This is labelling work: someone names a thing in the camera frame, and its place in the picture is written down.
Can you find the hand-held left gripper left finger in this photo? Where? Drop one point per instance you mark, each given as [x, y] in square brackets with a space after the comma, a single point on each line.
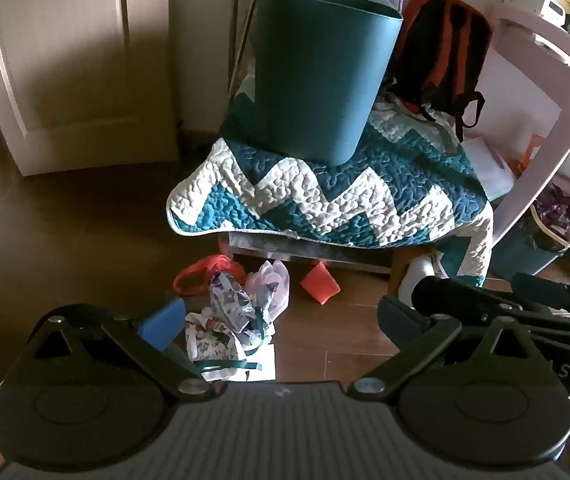
[162, 322]

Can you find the black folded tripod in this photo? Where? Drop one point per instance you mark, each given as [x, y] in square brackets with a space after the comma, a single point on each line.
[239, 35]

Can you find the teal white zigzag quilt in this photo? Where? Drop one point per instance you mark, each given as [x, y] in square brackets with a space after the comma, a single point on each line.
[365, 195]

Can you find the white paper sheet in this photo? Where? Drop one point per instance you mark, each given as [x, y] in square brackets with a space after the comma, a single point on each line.
[487, 165]

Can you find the black orange backpack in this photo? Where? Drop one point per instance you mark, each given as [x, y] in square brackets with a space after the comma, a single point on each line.
[440, 50]

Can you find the white floral gift bag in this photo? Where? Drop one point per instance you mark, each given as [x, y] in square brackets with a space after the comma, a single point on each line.
[210, 335]

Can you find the beige panelled door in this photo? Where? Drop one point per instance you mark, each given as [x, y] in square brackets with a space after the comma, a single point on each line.
[65, 60]

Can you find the teal storage basket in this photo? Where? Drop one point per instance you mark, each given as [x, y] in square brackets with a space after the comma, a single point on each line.
[520, 255]

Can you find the pink wooden chair frame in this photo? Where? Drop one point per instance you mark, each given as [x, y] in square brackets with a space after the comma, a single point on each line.
[555, 125]

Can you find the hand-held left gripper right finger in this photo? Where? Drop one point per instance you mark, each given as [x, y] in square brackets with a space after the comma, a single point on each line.
[395, 322]

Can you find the floral wrapping paper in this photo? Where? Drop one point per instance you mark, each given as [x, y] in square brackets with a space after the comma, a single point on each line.
[230, 300]

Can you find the red plastic bag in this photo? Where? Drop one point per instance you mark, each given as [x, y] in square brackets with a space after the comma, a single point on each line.
[190, 272]

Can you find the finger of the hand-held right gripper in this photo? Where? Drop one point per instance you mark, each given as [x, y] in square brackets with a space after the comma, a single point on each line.
[550, 290]
[445, 295]

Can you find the orange box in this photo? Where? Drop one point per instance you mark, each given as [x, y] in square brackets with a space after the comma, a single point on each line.
[532, 152]

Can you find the pink mesh bag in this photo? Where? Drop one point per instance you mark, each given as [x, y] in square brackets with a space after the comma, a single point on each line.
[275, 285]

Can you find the orange packet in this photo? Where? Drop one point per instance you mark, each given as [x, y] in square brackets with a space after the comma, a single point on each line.
[321, 285]

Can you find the teal plastic bin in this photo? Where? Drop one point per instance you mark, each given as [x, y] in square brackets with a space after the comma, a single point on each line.
[315, 70]

